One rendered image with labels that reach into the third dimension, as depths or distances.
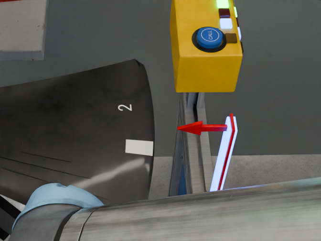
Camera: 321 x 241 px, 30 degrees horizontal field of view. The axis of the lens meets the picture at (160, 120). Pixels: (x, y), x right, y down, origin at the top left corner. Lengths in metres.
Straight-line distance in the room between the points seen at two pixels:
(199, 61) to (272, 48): 0.75
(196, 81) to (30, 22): 0.45
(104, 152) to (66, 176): 0.05
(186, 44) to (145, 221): 0.55
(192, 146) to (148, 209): 0.65
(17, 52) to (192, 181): 0.45
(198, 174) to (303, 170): 1.13
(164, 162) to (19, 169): 1.43
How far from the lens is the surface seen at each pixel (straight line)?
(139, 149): 0.68
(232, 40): 0.93
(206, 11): 0.98
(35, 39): 1.24
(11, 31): 1.26
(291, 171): 2.12
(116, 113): 0.70
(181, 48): 0.92
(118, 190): 0.67
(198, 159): 1.06
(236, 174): 2.07
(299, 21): 1.59
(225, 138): 0.70
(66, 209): 0.50
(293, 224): 0.34
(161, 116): 1.83
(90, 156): 0.67
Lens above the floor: 1.73
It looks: 53 degrees down
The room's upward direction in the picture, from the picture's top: 5 degrees clockwise
